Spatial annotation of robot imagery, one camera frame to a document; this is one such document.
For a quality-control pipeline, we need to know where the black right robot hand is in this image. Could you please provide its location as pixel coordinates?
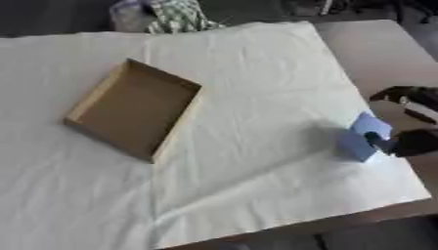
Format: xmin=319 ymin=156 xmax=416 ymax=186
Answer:
xmin=363 ymin=85 xmax=438 ymax=158

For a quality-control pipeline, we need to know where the blue rectangular block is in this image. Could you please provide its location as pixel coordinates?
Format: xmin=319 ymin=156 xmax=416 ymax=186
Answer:
xmin=336 ymin=111 xmax=394 ymax=163

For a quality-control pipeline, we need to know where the open tan cardboard box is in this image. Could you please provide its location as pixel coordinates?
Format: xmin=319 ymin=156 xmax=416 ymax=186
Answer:
xmin=62 ymin=58 xmax=204 ymax=165

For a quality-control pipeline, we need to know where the green white checked cloth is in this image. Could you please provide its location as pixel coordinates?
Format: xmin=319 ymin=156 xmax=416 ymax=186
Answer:
xmin=145 ymin=0 xmax=226 ymax=35

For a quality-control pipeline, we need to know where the pale plastic bag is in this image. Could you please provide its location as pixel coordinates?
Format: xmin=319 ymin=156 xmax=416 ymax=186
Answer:
xmin=108 ymin=0 xmax=159 ymax=33

